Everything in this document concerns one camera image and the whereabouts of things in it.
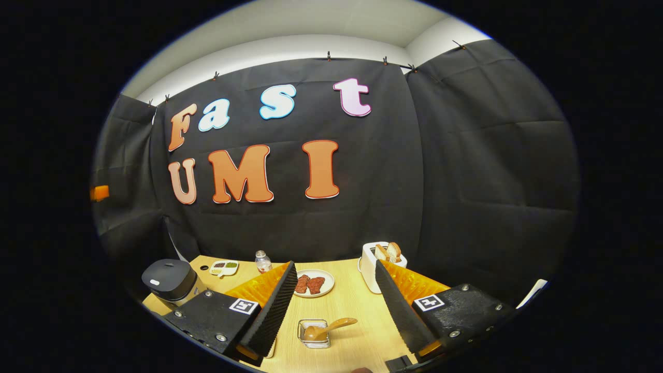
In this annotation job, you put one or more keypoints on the white flat panel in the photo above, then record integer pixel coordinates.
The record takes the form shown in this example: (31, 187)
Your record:
(533, 292)

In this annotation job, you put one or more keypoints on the row of small cloth clips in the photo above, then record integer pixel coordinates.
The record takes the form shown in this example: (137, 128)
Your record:
(328, 56)

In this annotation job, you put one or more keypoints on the red meat piece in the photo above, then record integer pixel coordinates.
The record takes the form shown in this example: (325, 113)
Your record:
(302, 284)
(316, 285)

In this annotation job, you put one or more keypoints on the wooden spoon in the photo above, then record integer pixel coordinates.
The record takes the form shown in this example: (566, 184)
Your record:
(316, 332)

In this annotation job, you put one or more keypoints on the white toaster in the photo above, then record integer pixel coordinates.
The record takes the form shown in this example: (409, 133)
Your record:
(370, 274)

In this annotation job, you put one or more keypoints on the black backdrop cloth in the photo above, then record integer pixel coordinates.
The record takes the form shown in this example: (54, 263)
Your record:
(466, 181)

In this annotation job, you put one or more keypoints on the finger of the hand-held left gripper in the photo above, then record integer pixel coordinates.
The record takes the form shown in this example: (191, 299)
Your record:
(100, 192)

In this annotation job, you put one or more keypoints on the white divided seasoning dish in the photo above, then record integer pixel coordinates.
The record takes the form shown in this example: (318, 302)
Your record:
(224, 268)

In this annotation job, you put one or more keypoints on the small clear plastic bottle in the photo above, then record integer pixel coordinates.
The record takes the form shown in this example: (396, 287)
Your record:
(263, 264)

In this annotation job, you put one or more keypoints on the toasted bread slice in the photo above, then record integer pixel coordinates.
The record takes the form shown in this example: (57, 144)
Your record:
(394, 251)
(382, 252)

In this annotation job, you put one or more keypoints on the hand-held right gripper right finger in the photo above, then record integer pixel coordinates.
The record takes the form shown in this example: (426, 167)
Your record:
(401, 316)

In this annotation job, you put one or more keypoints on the white round plate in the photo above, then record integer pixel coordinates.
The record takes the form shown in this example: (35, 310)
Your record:
(327, 287)

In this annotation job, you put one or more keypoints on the black rice cooker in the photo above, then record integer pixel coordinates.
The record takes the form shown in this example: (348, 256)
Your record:
(171, 280)

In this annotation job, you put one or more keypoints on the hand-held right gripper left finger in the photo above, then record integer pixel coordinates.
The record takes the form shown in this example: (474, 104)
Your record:
(272, 316)

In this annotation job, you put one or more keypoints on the clear chopstick holder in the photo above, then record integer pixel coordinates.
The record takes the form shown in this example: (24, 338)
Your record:
(302, 339)

